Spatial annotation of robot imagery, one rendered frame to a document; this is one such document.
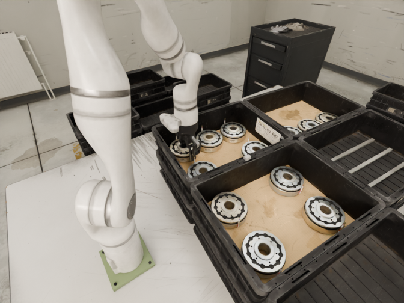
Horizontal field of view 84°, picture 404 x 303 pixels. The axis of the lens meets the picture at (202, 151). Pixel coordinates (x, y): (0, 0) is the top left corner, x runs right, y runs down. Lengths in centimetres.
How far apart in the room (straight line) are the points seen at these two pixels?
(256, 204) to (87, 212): 45
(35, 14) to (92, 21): 289
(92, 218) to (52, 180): 63
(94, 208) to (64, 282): 38
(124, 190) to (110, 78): 20
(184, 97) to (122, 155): 29
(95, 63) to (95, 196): 24
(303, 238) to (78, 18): 67
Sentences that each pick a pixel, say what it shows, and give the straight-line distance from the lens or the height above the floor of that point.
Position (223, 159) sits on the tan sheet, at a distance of 82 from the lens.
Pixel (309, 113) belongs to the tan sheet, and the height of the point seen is 83.
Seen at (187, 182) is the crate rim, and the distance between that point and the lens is 61.
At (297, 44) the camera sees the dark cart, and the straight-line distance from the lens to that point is 215.
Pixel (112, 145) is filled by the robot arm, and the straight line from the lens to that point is 40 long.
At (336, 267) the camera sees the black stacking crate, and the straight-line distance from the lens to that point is 68.
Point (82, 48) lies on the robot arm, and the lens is 40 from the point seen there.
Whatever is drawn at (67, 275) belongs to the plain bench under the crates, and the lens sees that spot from 83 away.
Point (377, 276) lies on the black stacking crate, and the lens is 72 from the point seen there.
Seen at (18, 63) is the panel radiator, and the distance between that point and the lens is 329.
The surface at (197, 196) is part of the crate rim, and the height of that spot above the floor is 93.
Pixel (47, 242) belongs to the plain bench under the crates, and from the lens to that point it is 91.
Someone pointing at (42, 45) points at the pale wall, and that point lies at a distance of 336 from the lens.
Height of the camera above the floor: 139
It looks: 42 degrees down
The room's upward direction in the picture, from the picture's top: straight up
